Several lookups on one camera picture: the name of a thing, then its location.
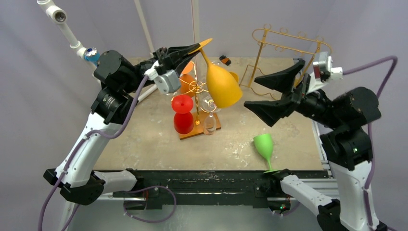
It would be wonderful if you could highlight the orange wine glass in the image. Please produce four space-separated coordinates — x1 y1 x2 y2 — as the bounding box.
179 61 195 98

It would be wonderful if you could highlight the green wine glass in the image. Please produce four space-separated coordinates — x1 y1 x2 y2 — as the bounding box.
253 133 280 174

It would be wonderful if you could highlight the red wine glass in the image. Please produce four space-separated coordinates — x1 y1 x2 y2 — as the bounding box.
171 95 194 134

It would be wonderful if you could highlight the gold wire bottle rack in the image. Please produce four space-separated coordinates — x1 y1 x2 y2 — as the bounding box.
239 24 332 100

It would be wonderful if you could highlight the clear flute glass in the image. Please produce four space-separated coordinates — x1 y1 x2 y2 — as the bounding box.
201 95 220 135

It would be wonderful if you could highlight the yellow wine glass front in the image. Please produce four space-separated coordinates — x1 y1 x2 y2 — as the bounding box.
188 38 243 109

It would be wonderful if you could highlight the yellow wine glass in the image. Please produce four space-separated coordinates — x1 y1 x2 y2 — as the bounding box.
188 38 243 109
230 72 239 82

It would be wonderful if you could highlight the yellow wine glass back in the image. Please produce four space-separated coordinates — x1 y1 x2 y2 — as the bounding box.
230 72 239 82

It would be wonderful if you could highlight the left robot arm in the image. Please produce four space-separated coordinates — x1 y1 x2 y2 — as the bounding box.
43 43 200 205

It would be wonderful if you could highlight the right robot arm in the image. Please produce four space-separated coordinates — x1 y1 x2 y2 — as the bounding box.
244 58 388 231

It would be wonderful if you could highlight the gold wine glass rack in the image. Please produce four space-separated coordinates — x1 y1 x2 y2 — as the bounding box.
178 79 221 140

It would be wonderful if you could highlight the white pole red stripe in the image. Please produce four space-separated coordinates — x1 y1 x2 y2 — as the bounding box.
191 0 200 79

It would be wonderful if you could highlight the black orange small clip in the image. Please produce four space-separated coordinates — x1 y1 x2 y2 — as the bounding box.
219 55 231 66

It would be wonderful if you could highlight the blue valve on pipe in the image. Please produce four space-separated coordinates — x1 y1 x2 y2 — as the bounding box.
83 48 100 65

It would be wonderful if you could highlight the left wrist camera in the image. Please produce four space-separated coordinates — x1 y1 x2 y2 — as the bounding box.
144 68 181 94

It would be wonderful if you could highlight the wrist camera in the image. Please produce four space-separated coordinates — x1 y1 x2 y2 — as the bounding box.
306 51 343 94
144 68 181 94

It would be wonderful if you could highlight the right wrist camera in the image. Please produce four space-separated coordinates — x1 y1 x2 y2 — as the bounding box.
306 51 343 94

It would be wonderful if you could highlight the white PVC pipe frame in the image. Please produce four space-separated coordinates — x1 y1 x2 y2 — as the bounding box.
37 0 158 104

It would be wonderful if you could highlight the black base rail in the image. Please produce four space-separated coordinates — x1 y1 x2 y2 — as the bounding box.
111 169 302 211

